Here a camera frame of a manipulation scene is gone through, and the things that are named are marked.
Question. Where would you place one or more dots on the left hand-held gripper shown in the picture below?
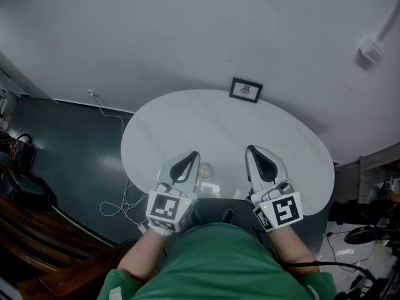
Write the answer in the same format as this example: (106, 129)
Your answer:
(165, 206)

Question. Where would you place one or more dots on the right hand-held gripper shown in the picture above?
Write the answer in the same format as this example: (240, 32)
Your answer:
(281, 211)

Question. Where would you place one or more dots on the small clear glass jar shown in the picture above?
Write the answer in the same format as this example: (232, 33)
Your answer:
(205, 170)

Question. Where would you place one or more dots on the person's right forearm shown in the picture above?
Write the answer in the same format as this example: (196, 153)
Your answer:
(290, 248)

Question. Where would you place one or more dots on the person's left forearm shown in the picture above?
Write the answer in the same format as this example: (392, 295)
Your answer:
(143, 255)

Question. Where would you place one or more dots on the another person's forearm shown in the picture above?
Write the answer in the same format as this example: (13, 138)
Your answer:
(395, 196)

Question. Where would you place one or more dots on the white round table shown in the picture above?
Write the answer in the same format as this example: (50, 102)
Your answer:
(218, 130)

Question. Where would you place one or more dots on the person's black shoe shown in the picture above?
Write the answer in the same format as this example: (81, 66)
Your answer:
(227, 216)

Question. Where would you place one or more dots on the white power adapter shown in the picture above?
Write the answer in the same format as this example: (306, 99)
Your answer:
(143, 227)

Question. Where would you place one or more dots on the person's green shirt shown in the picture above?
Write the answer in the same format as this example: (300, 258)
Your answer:
(218, 267)

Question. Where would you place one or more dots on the grey wooden cabinet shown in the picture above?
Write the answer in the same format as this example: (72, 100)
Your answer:
(372, 183)

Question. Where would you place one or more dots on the black and green device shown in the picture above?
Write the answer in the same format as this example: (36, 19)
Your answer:
(362, 234)

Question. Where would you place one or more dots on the brown wooden furniture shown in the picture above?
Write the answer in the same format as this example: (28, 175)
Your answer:
(47, 245)

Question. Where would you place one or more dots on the black equipment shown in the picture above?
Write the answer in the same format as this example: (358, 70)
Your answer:
(28, 192)

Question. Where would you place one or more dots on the black picture frame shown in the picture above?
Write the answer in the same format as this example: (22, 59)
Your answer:
(246, 90)

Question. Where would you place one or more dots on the white wall socket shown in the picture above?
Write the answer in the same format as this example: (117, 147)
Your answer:
(92, 93)

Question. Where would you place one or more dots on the white wall junction box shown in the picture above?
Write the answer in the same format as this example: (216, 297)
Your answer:
(372, 50)

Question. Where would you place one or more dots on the white wall conduit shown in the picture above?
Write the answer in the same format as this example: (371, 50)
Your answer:
(387, 23)

